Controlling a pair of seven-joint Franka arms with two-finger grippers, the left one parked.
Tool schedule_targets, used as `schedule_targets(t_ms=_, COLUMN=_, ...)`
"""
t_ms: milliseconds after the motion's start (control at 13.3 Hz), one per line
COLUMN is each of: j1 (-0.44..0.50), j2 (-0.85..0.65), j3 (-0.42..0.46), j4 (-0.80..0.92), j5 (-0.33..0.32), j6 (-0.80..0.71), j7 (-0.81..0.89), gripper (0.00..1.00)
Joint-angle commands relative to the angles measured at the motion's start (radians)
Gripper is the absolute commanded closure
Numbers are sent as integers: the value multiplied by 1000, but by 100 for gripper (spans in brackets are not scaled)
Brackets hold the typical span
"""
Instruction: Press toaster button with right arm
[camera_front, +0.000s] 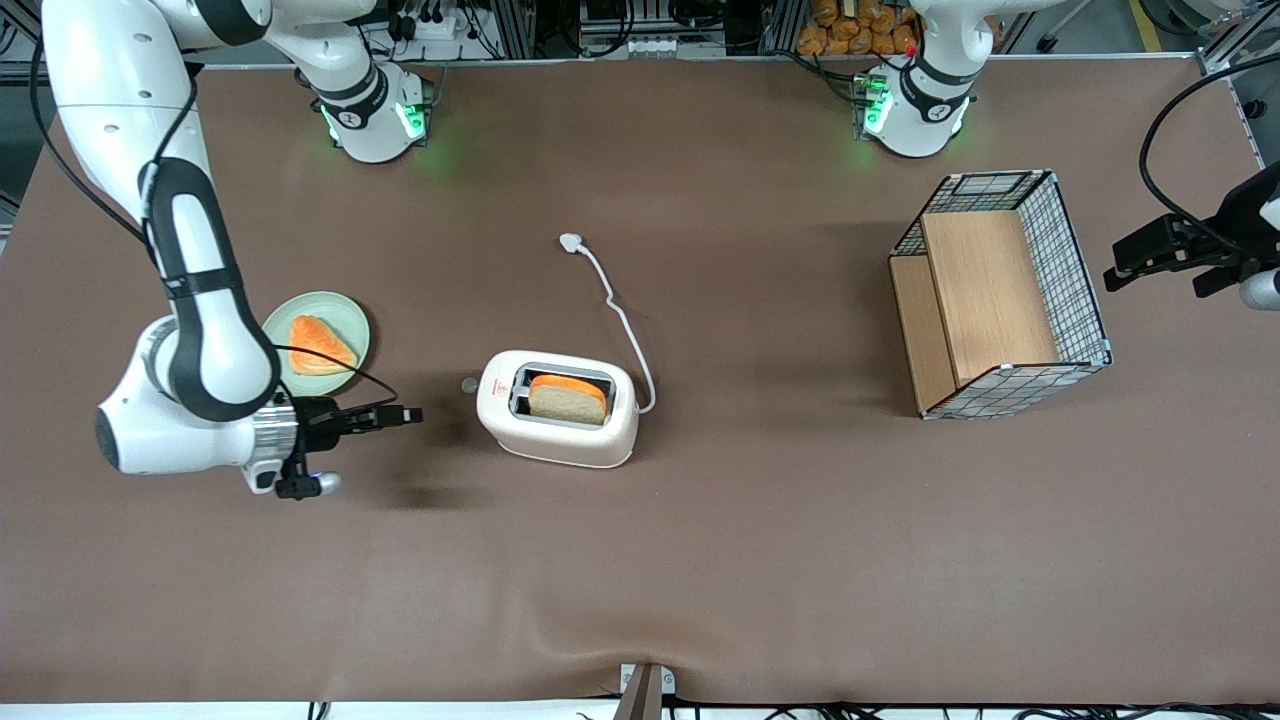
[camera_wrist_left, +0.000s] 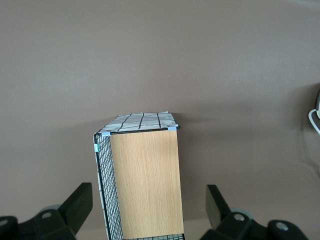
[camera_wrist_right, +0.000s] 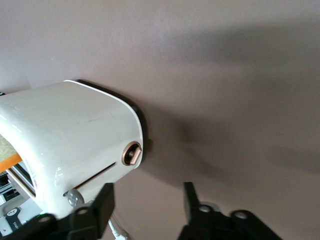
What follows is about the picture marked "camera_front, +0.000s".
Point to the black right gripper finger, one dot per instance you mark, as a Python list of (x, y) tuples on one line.
[(365, 424), (380, 411)]

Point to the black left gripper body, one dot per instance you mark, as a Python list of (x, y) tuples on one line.
[(1250, 222)]

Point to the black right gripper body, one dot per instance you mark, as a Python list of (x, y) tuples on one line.
[(318, 417)]

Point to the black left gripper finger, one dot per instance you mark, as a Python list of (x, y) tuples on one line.
[(1165, 238), (1150, 272)]

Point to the white two-slot toaster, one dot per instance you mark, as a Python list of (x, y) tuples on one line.
[(560, 445)]

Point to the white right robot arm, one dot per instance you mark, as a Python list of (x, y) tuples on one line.
[(210, 330)]

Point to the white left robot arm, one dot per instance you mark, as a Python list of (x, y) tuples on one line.
[(920, 115)]

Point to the orange triangular pastry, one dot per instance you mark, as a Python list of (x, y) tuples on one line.
[(318, 340)]

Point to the pale green round plate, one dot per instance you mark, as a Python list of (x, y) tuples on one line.
[(345, 315)]

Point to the wooden stepped shelf insert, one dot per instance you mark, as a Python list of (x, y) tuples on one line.
[(990, 290)]

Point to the bread slice with orange crust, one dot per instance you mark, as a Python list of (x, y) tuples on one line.
[(565, 402)]

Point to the bag of orange buns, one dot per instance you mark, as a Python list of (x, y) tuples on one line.
[(850, 25)]

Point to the white power strip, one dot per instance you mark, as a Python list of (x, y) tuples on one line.
[(435, 25)]

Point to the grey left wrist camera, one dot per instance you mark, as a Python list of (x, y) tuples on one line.
[(1262, 290)]

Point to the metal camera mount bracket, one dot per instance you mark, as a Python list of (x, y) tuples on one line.
[(641, 695)]

